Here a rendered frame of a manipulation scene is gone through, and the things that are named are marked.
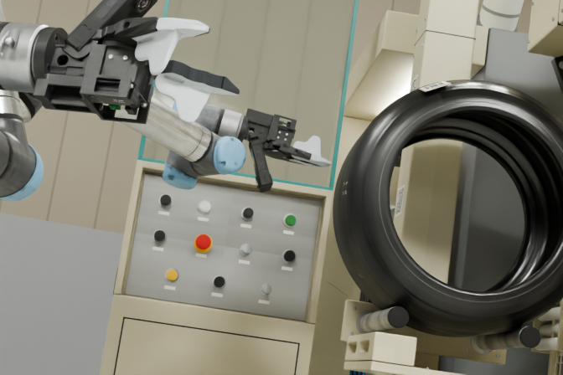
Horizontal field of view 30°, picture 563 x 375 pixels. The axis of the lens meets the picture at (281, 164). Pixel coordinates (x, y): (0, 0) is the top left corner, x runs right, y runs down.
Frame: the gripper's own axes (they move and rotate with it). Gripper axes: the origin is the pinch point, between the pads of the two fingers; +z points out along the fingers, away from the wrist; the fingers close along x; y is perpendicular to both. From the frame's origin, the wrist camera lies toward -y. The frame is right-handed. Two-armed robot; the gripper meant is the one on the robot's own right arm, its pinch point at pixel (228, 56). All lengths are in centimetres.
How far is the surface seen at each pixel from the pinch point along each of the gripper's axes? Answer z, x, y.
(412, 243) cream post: 9, -151, -25
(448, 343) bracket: 20, -155, -3
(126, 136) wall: -150, -351, -119
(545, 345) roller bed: 43, -167, -8
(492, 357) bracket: 31, -158, -1
